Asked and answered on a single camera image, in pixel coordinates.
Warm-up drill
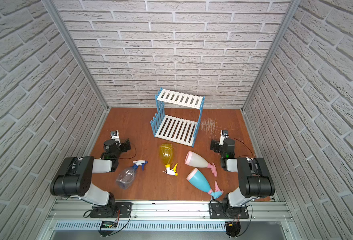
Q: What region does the white pink spray bottle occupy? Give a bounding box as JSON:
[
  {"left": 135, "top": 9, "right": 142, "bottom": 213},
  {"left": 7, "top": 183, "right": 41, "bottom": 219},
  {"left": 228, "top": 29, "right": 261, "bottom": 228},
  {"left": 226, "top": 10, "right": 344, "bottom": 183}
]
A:
[{"left": 185, "top": 151, "right": 218, "bottom": 177}]

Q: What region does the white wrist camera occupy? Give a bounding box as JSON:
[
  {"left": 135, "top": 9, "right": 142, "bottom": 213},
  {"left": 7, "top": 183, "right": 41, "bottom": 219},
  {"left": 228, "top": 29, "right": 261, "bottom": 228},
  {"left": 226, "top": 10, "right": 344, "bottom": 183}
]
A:
[
  {"left": 110, "top": 131, "right": 121, "bottom": 146},
  {"left": 219, "top": 130, "right": 229, "bottom": 146}
]

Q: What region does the aluminium front rail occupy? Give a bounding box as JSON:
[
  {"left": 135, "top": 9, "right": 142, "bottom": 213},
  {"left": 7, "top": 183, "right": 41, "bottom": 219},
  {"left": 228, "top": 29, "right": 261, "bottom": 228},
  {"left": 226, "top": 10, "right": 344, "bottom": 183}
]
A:
[{"left": 47, "top": 199, "right": 294, "bottom": 222}]

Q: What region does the blue white slatted shelf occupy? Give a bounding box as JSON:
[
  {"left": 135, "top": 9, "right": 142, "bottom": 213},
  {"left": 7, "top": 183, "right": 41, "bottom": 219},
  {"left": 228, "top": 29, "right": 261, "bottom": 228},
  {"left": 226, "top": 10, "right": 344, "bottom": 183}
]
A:
[{"left": 150, "top": 87, "right": 206, "bottom": 148}]

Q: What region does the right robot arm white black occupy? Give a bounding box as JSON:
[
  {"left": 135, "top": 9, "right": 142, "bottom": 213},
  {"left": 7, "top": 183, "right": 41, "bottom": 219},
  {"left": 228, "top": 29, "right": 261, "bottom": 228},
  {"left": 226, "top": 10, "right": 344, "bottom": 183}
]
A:
[{"left": 210, "top": 138, "right": 275, "bottom": 215}]

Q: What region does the yellow spray bottle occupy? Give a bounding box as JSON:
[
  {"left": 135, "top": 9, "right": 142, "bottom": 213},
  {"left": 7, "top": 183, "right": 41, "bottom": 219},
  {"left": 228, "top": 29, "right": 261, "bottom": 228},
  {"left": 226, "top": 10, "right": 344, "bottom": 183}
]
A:
[{"left": 159, "top": 144, "right": 178, "bottom": 176}]

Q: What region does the teal pink spray bottle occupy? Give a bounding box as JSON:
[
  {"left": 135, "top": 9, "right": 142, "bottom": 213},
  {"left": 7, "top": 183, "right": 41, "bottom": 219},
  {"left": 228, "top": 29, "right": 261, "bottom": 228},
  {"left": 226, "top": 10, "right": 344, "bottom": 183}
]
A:
[{"left": 187, "top": 168, "right": 224, "bottom": 199}]

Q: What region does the black round connector box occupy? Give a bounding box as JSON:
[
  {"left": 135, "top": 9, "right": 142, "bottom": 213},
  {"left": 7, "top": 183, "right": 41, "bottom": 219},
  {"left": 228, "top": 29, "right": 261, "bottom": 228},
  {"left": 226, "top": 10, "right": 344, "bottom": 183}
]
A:
[{"left": 225, "top": 222, "right": 241, "bottom": 238}]

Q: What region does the clear spray bottle blue cap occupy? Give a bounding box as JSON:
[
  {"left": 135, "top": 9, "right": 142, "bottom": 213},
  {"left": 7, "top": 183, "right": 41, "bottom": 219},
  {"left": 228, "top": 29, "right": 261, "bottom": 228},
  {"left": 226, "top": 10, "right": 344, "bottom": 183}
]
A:
[{"left": 115, "top": 160, "right": 148, "bottom": 190}]

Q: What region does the green circuit board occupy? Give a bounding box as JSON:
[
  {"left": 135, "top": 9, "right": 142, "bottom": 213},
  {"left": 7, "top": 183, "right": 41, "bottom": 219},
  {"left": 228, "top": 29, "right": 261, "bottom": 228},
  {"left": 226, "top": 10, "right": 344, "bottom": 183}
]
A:
[{"left": 100, "top": 221, "right": 118, "bottom": 230}]

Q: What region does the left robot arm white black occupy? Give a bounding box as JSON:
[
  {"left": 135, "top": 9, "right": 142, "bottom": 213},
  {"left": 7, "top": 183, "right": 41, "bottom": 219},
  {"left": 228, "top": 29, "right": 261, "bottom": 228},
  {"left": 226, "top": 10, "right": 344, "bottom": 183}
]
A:
[{"left": 49, "top": 139, "right": 131, "bottom": 212}]

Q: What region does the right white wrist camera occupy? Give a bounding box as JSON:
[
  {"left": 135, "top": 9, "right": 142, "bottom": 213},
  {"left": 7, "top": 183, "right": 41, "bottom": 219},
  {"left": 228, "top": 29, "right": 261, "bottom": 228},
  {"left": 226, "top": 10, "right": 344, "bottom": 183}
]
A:
[{"left": 219, "top": 130, "right": 229, "bottom": 146}]

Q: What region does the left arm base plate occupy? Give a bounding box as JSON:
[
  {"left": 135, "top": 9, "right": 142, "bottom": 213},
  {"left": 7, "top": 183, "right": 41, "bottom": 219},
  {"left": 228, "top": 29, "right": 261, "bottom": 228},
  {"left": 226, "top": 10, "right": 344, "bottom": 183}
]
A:
[{"left": 84, "top": 202, "right": 132, "bottom": 219}]

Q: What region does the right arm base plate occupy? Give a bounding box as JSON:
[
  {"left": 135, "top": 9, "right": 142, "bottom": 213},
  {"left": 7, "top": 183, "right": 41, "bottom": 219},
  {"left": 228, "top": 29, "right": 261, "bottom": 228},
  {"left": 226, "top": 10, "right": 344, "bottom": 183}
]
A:
[{"left": 208, "top": 202, "right": 249, "bottom": 220}]

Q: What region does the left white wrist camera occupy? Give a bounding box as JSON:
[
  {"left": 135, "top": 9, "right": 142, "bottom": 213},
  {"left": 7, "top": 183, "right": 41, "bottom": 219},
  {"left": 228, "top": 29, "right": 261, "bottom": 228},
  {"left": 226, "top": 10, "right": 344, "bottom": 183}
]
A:
[{"left": 110, "top": 131, "right": 121, "bottom": 146}]

